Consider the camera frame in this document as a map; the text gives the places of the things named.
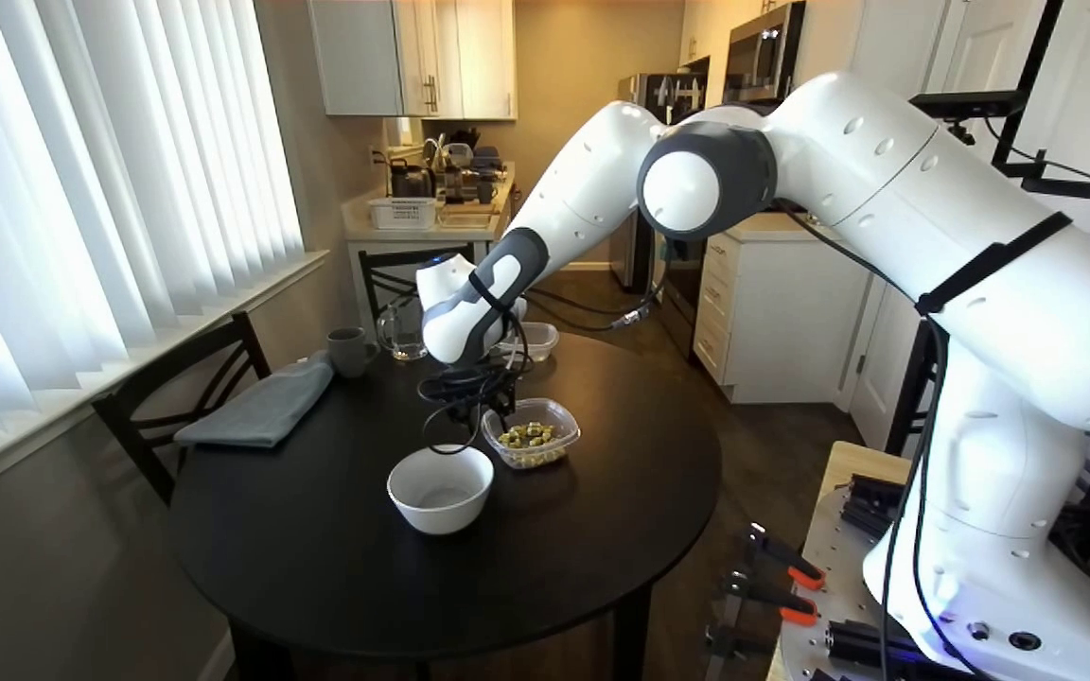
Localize black chair back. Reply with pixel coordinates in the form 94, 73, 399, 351
356, 246, 470, 317

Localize grey folded cloth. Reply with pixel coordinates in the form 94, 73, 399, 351
173, 360, 332, 450

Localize dark grey mug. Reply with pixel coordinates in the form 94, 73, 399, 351
325, 328, 373, 379

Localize clear plastic lunchbox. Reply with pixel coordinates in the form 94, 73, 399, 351
480, 397, 582, 468

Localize white ceramic bowl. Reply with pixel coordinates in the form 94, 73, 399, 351
384, 445, 494, 538

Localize black camera stand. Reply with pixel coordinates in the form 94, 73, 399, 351
886, 0, 1090, 459

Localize black chair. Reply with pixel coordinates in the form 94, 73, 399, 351
94, 315, 268, 500
356, 246, 470, 317

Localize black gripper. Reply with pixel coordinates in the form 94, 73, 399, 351
414, 351, 520, 442

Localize kitchen sink counter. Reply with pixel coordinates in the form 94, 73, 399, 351
341, 165, 518, 331

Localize clear drinking glass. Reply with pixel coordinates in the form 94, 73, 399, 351
377, 297, 422, 362

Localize orange handled clamp upper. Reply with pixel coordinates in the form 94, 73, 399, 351
745, 520, 823, 589

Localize yellow food pieces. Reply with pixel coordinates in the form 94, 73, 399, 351
500, 418, 556, 450

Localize white kitchen island cabinet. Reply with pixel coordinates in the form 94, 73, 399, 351
692, 211, 871, 404

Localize orange handled clamp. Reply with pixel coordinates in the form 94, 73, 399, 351
745, 520, 823, 589
727, 566, 818, 626

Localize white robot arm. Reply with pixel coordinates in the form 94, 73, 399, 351
414, 73, 1090, 681

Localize white vertical blinds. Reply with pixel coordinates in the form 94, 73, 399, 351
0, 0, 302, 423

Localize orange handled clamp lower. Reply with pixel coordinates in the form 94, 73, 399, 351
727, 566, 818, 626

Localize black chair left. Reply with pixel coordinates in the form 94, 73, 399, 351
94, 315, 268, 500

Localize wooden side table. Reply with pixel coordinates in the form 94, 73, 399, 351
763, 442, 909, 681

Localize white upper cabinets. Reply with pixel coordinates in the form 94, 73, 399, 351
305, 0, 518, 119

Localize round black table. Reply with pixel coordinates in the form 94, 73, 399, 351
165, 336, 720, 681

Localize clear plastic lid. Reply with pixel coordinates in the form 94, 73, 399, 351
510, 320, 560, 362

